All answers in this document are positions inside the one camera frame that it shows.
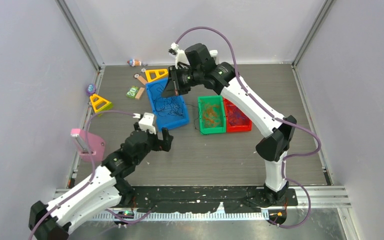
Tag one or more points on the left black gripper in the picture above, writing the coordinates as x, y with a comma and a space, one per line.
160, 144

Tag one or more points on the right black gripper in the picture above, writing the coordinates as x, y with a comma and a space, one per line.
172, 88

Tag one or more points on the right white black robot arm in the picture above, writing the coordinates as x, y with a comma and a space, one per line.
195, 66

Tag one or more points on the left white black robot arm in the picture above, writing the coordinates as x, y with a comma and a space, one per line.
106, 187

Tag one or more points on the blue plastic bin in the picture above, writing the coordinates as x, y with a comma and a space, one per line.
170, 112

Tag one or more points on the tan wooden block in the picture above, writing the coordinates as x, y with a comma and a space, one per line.
140, 92

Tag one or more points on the small colourful figurine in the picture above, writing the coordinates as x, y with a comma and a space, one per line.
134, 62

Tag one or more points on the green plastic bin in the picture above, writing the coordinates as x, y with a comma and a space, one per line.
212, 117

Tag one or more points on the white metronome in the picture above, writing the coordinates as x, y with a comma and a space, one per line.
214, 54

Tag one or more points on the pink tape dispenser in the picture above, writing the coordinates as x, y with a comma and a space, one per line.
90, 147

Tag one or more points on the red plastic bin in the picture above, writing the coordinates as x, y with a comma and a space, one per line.
236, 120

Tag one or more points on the yellow triangle toy on green block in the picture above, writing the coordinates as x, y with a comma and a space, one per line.
100, 104

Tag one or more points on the purple round toy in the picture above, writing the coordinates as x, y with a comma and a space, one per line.
91, 89

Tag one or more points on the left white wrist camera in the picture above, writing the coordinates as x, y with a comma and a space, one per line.
146, 122

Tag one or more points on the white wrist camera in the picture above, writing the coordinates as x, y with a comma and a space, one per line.
179, 55
146, 122

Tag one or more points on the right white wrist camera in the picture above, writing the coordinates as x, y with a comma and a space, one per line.
179, 55

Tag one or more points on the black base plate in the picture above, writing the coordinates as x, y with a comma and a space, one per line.
206, 199

